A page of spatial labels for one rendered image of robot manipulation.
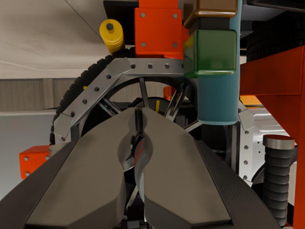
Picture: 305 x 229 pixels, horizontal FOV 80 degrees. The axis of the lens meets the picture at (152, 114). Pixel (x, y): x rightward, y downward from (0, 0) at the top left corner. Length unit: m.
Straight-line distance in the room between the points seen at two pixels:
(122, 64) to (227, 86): 0.26
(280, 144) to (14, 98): 7.92
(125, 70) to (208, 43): 0.33
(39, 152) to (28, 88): 7.19
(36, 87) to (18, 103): 0.89
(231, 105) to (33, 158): 0.49
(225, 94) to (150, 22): 0.26
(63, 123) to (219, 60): 0.42
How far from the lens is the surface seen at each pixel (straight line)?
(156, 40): 0.50
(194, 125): 0.63
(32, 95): 7.65
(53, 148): 0.29
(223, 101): 0.40
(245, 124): 0.58
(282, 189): 0.38
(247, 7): 0.73
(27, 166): 0.58
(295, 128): 0.82
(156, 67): 0.49
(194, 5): 0.19
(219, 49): 0.18
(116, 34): 0.52
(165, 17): 0.52
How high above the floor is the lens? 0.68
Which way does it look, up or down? 6 degrees up
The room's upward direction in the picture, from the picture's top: 179 degrees clockwise
